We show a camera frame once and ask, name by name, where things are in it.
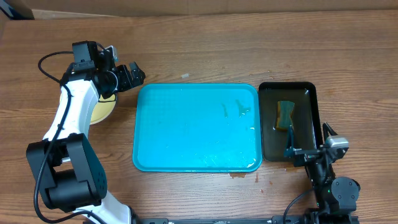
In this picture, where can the green yellow sponge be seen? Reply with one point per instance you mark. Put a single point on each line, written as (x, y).
(285, 111)

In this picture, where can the blue object in corner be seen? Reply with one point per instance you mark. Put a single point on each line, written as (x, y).
(16, 10)

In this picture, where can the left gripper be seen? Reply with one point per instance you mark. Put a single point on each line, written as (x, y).
(135, 72)

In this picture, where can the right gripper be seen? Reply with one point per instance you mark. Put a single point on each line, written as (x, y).
(308, 156)

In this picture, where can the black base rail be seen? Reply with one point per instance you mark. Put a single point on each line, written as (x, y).
(278, 219)

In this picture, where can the yellow plate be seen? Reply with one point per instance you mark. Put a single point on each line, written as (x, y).
(104, 110)

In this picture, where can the black water tray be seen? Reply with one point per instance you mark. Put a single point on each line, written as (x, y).
(306, 119)

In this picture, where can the blue plastic tray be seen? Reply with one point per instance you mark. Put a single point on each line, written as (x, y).
(197, 128)

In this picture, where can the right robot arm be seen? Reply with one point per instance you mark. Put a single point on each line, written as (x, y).
(336, 196)

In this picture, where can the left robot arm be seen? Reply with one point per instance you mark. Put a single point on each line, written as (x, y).
(69, 178)

